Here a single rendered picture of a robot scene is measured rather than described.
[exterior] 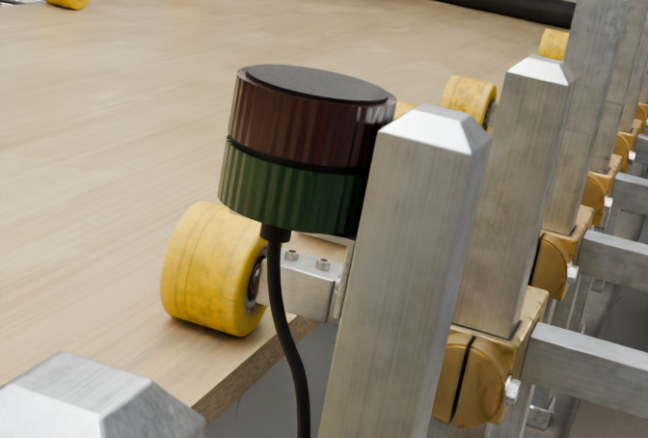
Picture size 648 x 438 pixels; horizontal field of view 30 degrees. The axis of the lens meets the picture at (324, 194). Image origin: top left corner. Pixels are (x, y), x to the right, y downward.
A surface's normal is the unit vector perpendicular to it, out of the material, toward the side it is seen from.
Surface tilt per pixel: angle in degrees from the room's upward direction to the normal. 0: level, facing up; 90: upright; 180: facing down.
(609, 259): 90
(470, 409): 90
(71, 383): 0
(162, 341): 0
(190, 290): 96
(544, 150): 90
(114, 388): 0
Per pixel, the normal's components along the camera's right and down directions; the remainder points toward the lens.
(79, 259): 0.18, -0.95
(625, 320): -0.33, 0.20
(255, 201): -0.51, 0.15
